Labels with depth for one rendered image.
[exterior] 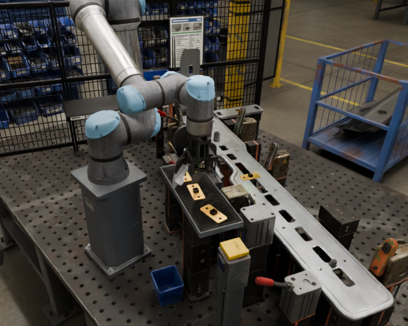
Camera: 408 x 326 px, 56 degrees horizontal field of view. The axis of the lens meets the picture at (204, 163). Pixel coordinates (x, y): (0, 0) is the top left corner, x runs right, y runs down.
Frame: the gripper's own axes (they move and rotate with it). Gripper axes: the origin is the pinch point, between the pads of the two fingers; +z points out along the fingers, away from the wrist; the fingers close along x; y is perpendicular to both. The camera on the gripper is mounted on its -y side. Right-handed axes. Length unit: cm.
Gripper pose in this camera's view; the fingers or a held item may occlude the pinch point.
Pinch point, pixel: (195, 184)
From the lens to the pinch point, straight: 121.6
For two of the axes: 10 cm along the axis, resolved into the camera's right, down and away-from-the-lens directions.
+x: 9.5, -1.4, 2.8
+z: -0.3, 8.5, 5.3
